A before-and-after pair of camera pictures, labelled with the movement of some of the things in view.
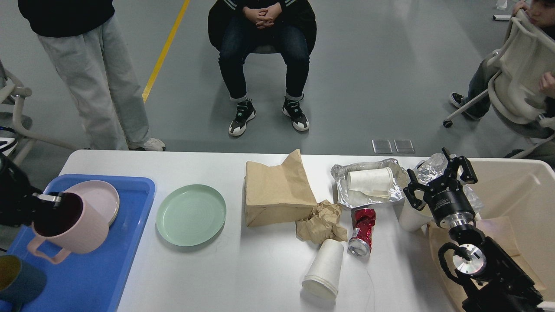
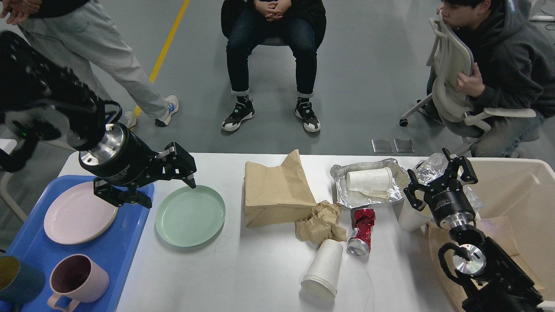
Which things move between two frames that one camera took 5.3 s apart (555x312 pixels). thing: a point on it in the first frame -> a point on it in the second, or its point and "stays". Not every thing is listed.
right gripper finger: [468, 176] stays
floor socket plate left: [382, 146] stays
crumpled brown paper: [321, 223] stays
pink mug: [74, 225] -> [79, 276]
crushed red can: [364, 219] stays
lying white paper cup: [323, 276] stays
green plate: [190, 214] stays
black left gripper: [17, 207] -> [123, 157]
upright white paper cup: [411, 220] stays
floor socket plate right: [404, 146] stays
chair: [265, 49] -> [274, 41]
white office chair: [517, 101] -> [449, 55]
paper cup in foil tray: [377, 182] stays
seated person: [473, 104] -> [514, 68]
